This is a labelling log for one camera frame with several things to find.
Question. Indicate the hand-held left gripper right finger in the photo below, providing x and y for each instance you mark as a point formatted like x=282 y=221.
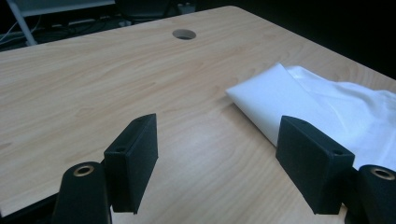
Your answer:
x=311 y=165

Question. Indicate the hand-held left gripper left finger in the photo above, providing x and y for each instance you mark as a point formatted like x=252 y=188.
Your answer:
x=134 y=165

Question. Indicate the white printed tank top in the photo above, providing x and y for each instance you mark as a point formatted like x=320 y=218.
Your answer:
x=327 y=102

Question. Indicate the grey table grommet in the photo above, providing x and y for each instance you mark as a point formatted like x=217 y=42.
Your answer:
x=184 y=34

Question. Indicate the grey metal stand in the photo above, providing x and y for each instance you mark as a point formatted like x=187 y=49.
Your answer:
x=23 y=23

